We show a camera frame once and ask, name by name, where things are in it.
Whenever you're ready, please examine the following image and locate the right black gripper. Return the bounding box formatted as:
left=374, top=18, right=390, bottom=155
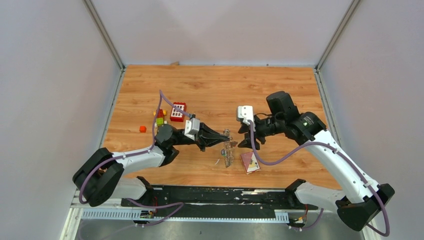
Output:
left=237, top=115, right=284, bottom=149

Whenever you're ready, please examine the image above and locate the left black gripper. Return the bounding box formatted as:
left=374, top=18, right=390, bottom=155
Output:
left=172, top=122, right=230, bottom=152

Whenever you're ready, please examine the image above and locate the metal disc with keyrings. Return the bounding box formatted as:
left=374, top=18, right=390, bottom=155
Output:
left=221, top=128, right=238, bottom=168

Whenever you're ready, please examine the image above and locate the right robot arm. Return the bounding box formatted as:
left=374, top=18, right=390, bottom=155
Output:
left=236, top=91, right=395, bottom=237

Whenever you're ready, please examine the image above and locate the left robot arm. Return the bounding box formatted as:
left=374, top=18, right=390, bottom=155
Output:
left=72, top=122, right=230, bottom=207

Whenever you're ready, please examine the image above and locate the playing card box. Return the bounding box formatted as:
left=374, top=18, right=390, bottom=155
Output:
left=240, top=151, right=261, bottom=175

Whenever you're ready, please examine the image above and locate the red window brick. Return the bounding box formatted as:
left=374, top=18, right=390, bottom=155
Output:
left=169, top=102, right=187, bottom=123

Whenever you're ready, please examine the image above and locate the toy brick car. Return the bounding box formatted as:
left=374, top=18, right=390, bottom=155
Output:
left=153, top=109, right=168, bottom=128

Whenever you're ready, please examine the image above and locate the small orange cube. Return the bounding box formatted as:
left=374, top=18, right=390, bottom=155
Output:
left=139, top=125, right=147, bottom=133

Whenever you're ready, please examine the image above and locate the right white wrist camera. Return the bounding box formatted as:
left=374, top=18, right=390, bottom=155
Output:
left=236, top=105, right=255, bottom=127

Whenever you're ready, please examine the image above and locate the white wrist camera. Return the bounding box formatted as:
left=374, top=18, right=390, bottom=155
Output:
left=236, top=105, right=255, bottom=127
left=184, top=117, right=201, bottom=141

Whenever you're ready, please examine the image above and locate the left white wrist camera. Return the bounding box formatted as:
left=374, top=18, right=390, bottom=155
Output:
left=184, top=117, right=201, bottom=141

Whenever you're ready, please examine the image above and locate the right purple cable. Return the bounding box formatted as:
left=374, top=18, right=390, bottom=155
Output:
left=249, top=120, right=391, bottom=238

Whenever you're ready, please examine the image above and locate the purple cable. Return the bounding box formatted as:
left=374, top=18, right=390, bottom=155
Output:
left=249, top=120, right=391, bottom=238
left=78, top=89, right=197, bottom=205

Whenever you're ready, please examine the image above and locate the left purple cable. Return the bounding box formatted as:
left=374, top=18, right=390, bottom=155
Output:
left=78, top=89, right=197, bottom=205

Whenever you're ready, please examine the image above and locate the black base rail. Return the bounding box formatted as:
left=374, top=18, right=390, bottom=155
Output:
left=139, top=185, right=318, bottom=218

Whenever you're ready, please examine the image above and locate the white slotted cable duct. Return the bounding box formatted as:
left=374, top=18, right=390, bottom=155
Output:
left=81, top=208, right=289, bottom=224

